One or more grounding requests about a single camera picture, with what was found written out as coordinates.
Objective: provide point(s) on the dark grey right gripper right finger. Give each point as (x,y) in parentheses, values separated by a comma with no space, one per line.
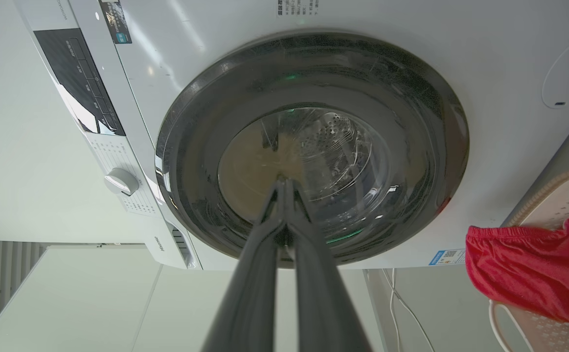
(326,303)

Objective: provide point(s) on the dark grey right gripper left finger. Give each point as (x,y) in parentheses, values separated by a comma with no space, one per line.
(250,303)

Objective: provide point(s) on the pink plastic laundry basket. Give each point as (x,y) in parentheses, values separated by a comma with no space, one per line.
(558,205)

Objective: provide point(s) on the round dark washing machine door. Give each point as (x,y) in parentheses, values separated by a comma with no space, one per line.
(313,142)

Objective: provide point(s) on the silver washing machine dial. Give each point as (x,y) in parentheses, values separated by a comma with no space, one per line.
(121,181)

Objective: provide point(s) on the red garment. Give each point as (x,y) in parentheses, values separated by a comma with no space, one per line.
(534,269)

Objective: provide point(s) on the white front-load washing machine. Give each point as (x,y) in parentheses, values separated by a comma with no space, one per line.
(460,58)

